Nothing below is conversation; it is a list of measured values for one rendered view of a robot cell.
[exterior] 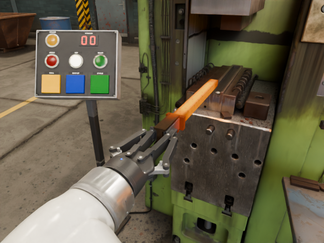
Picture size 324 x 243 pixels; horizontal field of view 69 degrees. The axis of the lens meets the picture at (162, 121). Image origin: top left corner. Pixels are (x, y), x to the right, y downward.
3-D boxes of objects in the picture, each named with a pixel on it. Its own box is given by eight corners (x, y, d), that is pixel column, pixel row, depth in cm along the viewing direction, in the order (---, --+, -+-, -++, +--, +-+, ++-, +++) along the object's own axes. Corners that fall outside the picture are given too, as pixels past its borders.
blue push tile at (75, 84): (83, 93, 96) (84, 74, 96) (65, 92, 96) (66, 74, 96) (85, 93, 97) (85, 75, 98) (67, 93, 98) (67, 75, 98)
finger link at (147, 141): (132, 173, 44) (125, 171, 44) (155, 141, 53) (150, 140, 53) (130, 155, 42) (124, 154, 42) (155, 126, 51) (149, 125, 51)
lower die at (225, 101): (233, 114, 93) (236, 94, 89) (185, 105, 101) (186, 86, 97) (249, 82, 126) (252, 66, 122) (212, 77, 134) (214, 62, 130)
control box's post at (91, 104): (110, 226, 154) (84, 60, 102) (105, 223, 155) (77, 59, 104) (114, 222, 157) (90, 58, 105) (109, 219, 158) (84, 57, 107)
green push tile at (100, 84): (108, 93, 95) (108, 74, 95) (89, 93, 96) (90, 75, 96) (109, 94, 97) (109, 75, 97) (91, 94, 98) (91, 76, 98)
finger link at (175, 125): (163, 130, 50) (166, 131, 50) (176, 117, 56) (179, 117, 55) (163, 142, 52) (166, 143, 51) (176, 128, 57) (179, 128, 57)
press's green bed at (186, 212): (233, 276, 127) (248, 216, 104) (169, 247, 141) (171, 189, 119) (249, 204, 170) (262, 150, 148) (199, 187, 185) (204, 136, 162)
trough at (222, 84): (222, 95, 91) (223, 92, 91) (209, 93, 93) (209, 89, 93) (242, 68, 124) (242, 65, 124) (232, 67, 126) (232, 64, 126)
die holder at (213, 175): (249, 217, 104) (271, 129, 82) (170, 189, 119) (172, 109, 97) (263, 150, 148) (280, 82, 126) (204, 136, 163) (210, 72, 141)
